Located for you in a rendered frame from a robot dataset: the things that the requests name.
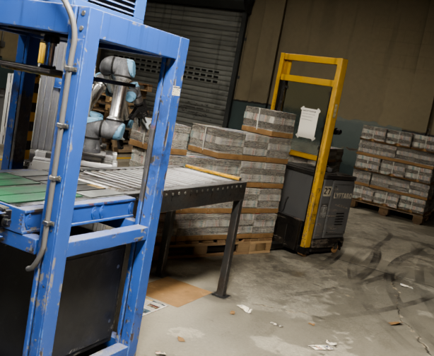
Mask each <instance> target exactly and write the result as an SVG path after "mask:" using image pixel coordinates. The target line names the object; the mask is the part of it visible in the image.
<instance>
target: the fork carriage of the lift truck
mask: <svg viewBox="0 0 434 356"><path fill-rule="evenodd" d="M276 214H277V219H276V222H275V225H274V226H275V227H274V231H273V233H274V235H273V237H272V241H277V242H280V243H282V244H283V247H286V248H289V249H292V250H297V248H298V241H299V237H300V231H301V227H302V223H303V219H300V218H297V217H295V216H292V215H289V214H286V213H283V212H281V211H278V213H276Z"/></svg>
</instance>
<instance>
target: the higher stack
mask: <svg viewBox="0 0 434 356"><path fill-rule="evenodd" d="M296 116H297V115H296V114H291V113H287V112H281V111H276V110H272V109H264V108H259V107H251V106H246V109H245V114H244V120H243V125H245V126H251V127H254V128H256V129H257V128H258V129H264V130H268V131H275V132H281V133H287V134H293V132H294V123H295V118H296ZM244 131H246V130H244ZM247 132H250V133H254V134H259V135H263V136H267V135H264V134H260V133H255V132H251V131H247ZM267 137H269V138H270V139H269V143H268V148H267V152H266V157H267V158H280V159H288V157H289V152H290V150H291V141H292V140H289V139H287V138H281V137H275V136H267ZM285 170H286V165H284V164H282V163H272V162H264V169H263V172H262V175H263V176H262V177H263V178H262V183H269V184H283V181H284V174H285V172H286V171H285ZM257 188H259V189H260V191H259V192H260V193H259V198H258V203H257V209H258V208H278V206H279V201H280V200H281V193H280V192H281V189H272V188H261V187H257ZM276 219H277V214H275V213H254V224H253V228H252V234H258V233H273V231H274V227H275V226H274V225H275V222H276ZM248 239H250V246H249V251H248V254H258V253H269V252H270V248H271V243H272V238H271V237H266V238H248Z"/></svg>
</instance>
